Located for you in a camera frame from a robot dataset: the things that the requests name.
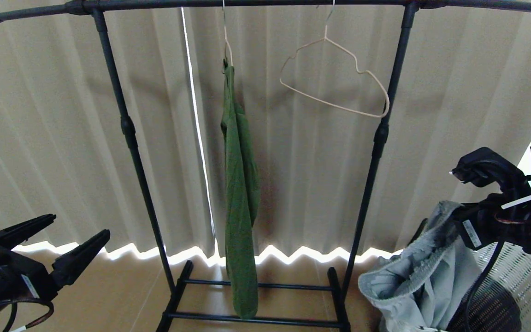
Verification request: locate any white laundry basket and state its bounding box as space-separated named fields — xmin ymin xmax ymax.
xmin=408 ymin=217 xmax=531 ymax=332

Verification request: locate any beige curtain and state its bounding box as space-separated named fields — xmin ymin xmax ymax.
xmin=0 ymin=0 xmax=531 ymax=268

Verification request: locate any black clothes rack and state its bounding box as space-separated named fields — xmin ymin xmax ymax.
xmin=0 ymin=0 xmax=531 ymax=332

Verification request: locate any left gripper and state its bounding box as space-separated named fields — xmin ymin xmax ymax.
xmin=0 ymin=213 xmax=111 ymax=317

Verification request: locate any green long-sleeved shirt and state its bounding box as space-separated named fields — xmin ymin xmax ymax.
xmin=220 ymin=58 xmax=261 ymax=320

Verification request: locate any pink clothes hanger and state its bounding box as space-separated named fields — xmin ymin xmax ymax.
xmin=279 ymin=0 xmax=390 ymax=119
xmin=221 ymin=0 xmax=235 ymax=74

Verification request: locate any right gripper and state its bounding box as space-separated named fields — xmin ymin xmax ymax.
xmin=452 ymin=203 xmax=524 ymax=253

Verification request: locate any pale grey garment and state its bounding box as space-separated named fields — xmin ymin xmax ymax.
xmin=358 ymin=200 xmax=484 ymax=332

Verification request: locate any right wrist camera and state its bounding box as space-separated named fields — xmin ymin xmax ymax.
xmin=449 ymin=147 xmax=531 ymax=203

